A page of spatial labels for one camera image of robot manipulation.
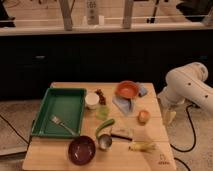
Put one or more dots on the red grapes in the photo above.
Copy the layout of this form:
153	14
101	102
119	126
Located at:
102	99

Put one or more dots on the black handled knife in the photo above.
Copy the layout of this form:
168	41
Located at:
122	133

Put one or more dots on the blue cloth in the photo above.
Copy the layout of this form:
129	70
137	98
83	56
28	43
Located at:
126	106

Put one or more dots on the silver measuring cup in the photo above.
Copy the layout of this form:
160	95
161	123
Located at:
104	141

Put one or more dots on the green cucumber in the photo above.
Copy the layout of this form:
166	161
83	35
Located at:
105	124

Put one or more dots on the green plastic tray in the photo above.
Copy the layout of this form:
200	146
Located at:
65	103

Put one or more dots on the light green cup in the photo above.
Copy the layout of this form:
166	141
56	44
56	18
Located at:
102	113

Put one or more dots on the purple bowl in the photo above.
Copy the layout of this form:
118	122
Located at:
81	150

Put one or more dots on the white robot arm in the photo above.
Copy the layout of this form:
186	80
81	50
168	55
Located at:
185	83

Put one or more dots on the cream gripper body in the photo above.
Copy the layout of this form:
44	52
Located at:
168	115

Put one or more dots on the silver fork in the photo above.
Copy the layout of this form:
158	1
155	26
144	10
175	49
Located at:
57	121

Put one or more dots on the orange bowl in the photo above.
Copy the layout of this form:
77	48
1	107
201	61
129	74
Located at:
127	89

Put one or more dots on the wooden cutting board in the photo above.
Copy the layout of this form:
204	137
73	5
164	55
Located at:
51	154

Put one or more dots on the white cup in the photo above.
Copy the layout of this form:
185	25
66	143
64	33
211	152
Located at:
92	100

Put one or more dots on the yellow banana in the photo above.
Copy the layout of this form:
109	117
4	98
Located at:
142	146

